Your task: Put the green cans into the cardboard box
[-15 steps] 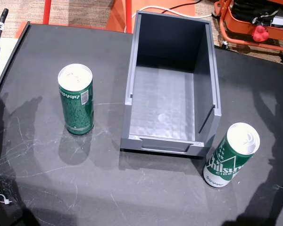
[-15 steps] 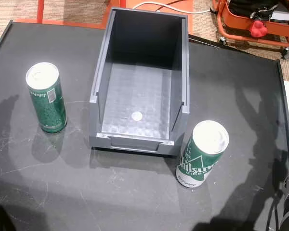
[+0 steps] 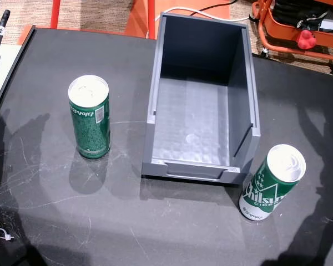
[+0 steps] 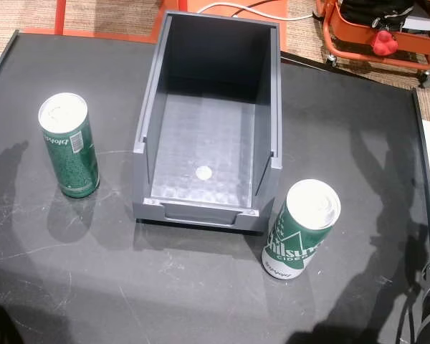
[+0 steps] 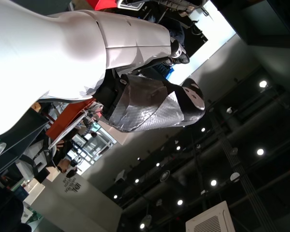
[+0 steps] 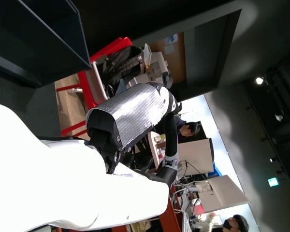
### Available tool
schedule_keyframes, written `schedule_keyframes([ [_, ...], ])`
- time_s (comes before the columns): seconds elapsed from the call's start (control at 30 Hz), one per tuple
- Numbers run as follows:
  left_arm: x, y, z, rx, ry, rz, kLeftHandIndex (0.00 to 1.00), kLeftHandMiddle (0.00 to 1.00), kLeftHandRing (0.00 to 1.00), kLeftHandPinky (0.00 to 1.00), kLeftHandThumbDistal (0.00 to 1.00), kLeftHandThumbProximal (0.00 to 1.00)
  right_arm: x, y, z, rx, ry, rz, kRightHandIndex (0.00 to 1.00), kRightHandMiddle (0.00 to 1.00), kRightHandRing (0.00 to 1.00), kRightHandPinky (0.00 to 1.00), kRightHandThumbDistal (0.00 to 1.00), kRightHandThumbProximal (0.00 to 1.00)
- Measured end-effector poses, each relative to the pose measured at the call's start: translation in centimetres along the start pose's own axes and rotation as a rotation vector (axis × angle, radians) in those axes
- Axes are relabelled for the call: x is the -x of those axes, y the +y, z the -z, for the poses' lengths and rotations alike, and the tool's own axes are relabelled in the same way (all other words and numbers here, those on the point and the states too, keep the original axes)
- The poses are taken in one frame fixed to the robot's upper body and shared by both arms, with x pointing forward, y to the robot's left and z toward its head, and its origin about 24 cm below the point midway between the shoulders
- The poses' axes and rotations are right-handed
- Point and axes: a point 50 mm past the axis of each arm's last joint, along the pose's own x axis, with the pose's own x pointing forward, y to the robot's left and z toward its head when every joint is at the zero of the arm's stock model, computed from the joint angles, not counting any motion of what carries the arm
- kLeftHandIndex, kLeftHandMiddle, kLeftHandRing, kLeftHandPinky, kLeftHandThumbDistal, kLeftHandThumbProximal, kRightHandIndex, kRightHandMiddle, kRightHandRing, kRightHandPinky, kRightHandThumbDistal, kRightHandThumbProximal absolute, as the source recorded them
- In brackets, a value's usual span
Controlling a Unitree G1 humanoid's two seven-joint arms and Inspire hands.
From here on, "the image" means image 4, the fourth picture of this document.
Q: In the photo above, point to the grey flat box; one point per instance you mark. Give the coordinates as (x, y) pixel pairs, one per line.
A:
(419, 24)

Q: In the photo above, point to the orange utility cart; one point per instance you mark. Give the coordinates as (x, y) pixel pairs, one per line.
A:
(362, 32)

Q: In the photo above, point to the grey plastic storage box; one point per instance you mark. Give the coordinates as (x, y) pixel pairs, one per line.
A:
(200, 143)

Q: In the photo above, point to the orange metal frame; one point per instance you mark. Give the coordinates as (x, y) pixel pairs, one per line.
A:
(93, 36)

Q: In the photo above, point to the green soda can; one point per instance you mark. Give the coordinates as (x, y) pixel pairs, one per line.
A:
(294, 243)
(71, 161)

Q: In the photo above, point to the red rubber toy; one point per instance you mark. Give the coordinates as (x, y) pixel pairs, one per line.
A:
(383, 44)

